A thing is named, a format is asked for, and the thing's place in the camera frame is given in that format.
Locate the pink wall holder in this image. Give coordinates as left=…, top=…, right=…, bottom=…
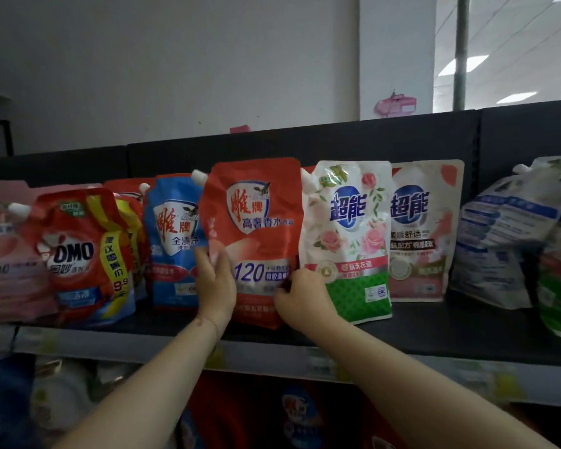
left=374, top=90, right=418, bottom=118

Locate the dark red detergent pouch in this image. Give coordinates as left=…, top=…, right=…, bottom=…
left=178, top=369, right=405, bottom=449

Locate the orange-red detergent pouch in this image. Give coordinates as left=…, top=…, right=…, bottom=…
left=192, top=157, right=304, bottom=331

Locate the person's right forearm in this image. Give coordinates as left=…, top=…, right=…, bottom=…
left=304, top=316, right=561, bottom=449

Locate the shelf price label rail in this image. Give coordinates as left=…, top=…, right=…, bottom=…
left=0, top=324, right=561, bottom=410

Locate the white rose-print detergent pouch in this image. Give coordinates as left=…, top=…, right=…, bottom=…
left=299, top=160, right=393, bottom=325

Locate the ceiling light panel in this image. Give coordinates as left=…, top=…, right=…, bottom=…
left=496, top=91, right=538, bottom=105
left=438, top=55, right=490, bottom=77

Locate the pale pink detergent pouch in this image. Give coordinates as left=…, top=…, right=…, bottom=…
left=0, top=181, right=59, bottom=324

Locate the red and yellow detergent pouch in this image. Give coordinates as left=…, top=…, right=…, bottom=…
left=8, top=187, right=138, bottom=329

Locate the person's left hand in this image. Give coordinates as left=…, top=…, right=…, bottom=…
left=194, top=247, right=237, bottom=335

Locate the white plastic pouch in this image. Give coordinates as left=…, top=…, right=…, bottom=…
left=30, top=356, right=141, bottom=445

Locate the grey metal pole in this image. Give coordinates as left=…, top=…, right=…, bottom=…
left=453, top=0, right=471, bottom=112

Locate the dark blue pouch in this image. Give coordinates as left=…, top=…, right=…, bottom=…
left=0, top=353, right=39, bottom=449

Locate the white and pink detergent pouch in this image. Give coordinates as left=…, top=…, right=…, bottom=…
left=389, top=160, right=465, bottom=303

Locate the person's right hand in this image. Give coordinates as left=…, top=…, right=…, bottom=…
left=273, top=268, right=340, bottom=335

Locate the white and blue detergent pouch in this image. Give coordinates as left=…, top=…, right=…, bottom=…
left=450, top=156, right=561, bottom=310

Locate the person's left forearm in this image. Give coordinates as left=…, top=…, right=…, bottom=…
left=54, top=316, right=226, bottom=449

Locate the black shop shelf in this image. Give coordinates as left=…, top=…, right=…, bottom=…
left=0, top=99, right=561, bottom=370

